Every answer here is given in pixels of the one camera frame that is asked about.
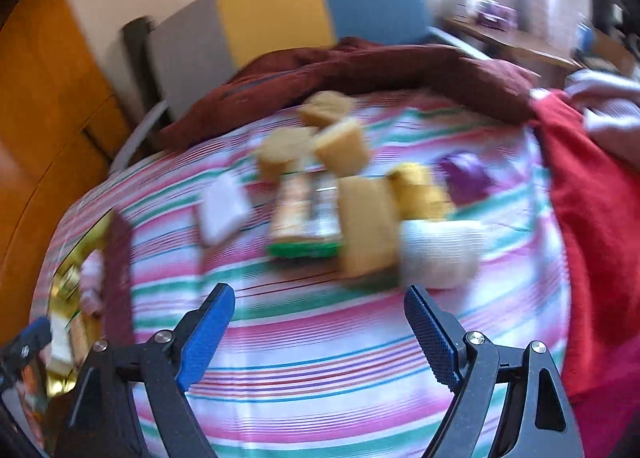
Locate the red blanket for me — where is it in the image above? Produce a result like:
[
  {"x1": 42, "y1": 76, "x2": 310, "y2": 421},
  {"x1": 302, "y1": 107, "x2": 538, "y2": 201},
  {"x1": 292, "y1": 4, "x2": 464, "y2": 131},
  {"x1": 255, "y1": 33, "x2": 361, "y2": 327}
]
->
[{"x1": 533, "y1": 91, "x2": 639, "y2": 457}]

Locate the pink white striped sock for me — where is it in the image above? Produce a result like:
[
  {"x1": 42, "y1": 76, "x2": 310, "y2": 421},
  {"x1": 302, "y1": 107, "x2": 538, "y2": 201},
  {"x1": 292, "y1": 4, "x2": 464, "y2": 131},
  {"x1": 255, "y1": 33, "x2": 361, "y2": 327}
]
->
[{"x1": 79, "y1": 249, "x2": 105, "y2": 316}]

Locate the yellow rolled sock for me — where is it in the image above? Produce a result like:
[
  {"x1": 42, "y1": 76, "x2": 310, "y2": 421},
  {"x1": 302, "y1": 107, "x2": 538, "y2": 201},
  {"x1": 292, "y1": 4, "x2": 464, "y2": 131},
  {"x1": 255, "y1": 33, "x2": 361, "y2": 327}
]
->
[{"x1": 385, "y1": 162, "x2": 454, "y2": 221}]

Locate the yellow sponge block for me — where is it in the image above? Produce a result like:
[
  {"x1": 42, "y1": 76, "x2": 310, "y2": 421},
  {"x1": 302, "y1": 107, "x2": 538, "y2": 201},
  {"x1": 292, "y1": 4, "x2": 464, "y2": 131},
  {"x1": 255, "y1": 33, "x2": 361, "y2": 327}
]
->
[
  {"x1": 255, "y1": 126, "x2": 317, "y2": 183},
  {"x1": 298, "y1": 91, "x2": 354, "y2": 129}
]

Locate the grey yellow blue headboard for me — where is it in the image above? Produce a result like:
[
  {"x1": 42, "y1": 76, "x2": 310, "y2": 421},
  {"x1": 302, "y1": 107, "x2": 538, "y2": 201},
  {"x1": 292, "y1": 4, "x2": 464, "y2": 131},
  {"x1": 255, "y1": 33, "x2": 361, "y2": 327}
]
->
[{"x1": 148, "y1": 0, "x2": 432, "y2": 120}]

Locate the purple box on desk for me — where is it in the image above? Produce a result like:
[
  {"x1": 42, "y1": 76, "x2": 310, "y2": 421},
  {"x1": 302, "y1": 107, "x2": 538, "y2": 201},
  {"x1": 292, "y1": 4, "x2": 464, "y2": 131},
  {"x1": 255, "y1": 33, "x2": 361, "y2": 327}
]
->
[{"x1": 475, "y1": 0, "x2": 518, "y2": 32}]

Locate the cracker pack green edge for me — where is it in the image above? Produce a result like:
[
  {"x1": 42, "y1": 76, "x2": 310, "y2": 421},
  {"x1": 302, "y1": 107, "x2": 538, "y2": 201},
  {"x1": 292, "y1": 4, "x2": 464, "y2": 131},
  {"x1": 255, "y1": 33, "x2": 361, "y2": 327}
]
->
[{"x1": 267, "y1": 171, "x2": 343, "y2": 260}]

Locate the wooden side desk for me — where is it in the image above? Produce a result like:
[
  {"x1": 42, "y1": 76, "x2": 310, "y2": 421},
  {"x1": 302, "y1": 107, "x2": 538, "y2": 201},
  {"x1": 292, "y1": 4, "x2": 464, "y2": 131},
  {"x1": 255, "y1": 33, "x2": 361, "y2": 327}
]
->
[{"x1": 442, "y1": 18, "x2": 637, "y2": 88}]

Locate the pink grey garment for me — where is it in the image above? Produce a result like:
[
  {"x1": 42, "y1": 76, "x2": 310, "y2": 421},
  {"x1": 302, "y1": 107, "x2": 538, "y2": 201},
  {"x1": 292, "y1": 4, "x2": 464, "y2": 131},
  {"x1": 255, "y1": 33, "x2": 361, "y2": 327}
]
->
[{"x1": 564, "y1": 70, "x2": 640, "y2": 169}]

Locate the gold maroon gift box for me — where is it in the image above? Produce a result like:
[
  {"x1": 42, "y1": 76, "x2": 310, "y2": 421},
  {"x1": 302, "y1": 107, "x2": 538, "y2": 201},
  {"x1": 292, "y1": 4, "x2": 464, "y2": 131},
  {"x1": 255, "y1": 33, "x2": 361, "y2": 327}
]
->
[{"x1": 29, "y1": 209, "x2": 138, "y2": 454}]

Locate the left yellow sponge block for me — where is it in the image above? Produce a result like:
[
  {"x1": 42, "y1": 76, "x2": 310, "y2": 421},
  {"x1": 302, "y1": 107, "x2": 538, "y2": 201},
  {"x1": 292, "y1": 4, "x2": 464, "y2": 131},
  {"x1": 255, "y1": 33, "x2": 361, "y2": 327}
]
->
[{"x1": 255, "y1": 126, "x2": 317, "y2": 183}]

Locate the wedge yellow sponge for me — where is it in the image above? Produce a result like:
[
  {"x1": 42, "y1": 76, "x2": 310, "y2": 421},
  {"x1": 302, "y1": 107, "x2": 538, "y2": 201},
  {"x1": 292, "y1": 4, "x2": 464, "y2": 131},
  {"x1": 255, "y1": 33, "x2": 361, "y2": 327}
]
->
[{"x1": 312, "y1": 118, "x2": 370, "y2": 178}]

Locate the striped bed sheet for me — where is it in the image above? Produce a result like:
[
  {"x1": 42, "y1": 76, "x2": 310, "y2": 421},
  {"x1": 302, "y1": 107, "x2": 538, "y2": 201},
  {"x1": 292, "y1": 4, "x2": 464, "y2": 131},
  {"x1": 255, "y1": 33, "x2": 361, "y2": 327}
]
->
[{"x1": 30, "y1": 88, "x2": 573, "y2": 458}]

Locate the orange wooden wardrobe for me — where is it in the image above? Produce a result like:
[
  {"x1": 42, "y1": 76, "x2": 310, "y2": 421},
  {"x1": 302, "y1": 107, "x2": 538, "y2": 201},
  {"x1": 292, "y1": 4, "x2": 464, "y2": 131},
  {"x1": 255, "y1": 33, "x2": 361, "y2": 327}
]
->
[{"x1": 1, "y1": 0, "x2": 131, "y2": 341}]

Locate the large tan sponge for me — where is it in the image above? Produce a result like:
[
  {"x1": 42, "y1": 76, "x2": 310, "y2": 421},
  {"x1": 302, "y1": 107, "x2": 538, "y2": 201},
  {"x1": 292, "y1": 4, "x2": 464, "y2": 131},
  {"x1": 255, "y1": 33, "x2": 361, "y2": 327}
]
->
[{"x1": 337, "y1": 176, "x2": 400, "y2": 278}]

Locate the white soap bar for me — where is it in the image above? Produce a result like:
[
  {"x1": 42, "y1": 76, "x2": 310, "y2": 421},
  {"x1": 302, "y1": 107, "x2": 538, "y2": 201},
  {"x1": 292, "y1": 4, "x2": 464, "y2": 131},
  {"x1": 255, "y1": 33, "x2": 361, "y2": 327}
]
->
[{"x1": 196, "y1": 172, "x2": 253, "y2": 247}]

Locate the purple snack packet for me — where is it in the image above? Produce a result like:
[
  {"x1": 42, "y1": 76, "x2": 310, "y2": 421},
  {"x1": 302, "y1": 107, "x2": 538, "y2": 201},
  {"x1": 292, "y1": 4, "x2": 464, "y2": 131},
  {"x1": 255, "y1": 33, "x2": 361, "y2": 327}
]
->
[{"x1": 436, "y1": 152, "x2": 494, "y2": 206}]

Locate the far yellow sponge block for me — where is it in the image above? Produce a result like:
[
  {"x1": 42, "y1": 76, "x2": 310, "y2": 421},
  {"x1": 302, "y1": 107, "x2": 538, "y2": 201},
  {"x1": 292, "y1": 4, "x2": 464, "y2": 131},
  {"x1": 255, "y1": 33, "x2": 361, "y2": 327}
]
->
[{"x1": 298, "y1": 91, "x2": 354, "y2": 129}]

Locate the maroon jacket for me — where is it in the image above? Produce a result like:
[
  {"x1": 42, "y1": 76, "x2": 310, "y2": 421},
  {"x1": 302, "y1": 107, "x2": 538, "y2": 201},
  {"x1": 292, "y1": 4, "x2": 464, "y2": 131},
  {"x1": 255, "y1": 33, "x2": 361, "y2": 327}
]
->
[{"x1": 160, "y1": 36, "x2": 537, "y2": 150}]

